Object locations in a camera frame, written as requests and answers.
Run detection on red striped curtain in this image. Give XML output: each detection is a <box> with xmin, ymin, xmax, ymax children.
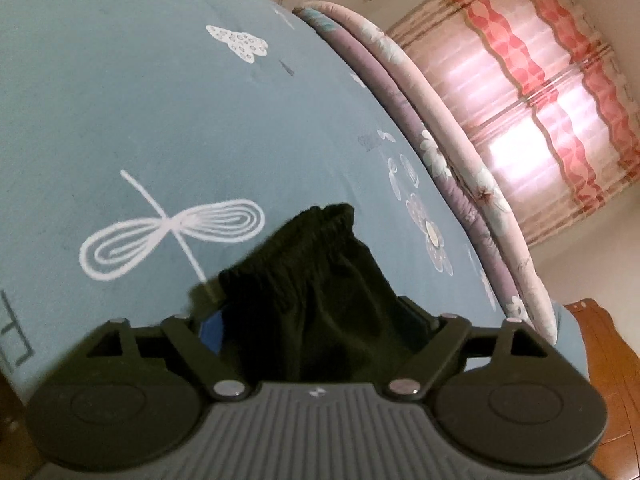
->
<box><xmin>387</xmin><ymin>0</ymin><xmax>640</xmax><ymax>248</ymax></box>

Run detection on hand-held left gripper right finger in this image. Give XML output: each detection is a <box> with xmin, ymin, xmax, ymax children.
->
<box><xmin>387</xmin><ymin>296</ymin><xmax>551</xmax><ymax>403</ymax></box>

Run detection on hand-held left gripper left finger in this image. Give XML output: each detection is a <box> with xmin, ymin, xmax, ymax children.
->
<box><xmin>85</xmin><ymin>312</ymin><xmax>248</xmax><ymax>402</ymax></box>

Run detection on blue printed bed sheet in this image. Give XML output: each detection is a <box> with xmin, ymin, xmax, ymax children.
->
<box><xmin>0</xmin><ymin>0</ymin><xmax>588</xmax><ymax>391</ymax></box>

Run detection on black drawstring shorts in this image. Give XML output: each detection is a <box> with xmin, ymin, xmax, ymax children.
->
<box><xmin>187</xmin><ymin>202</ymin><xmax>431</xmax><ymax>386</ymax></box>

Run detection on folded floral quilt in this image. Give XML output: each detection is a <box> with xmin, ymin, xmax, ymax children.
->
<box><xmin>292</xmin><ymin>0</ymin><xmax>558</xmax><ymax>346</ymax></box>

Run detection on wooden headboard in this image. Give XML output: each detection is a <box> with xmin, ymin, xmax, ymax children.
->
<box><xmin>562</xmin><ymin>297</ymin><xmax>640</xmax><ymax>480</ymax></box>

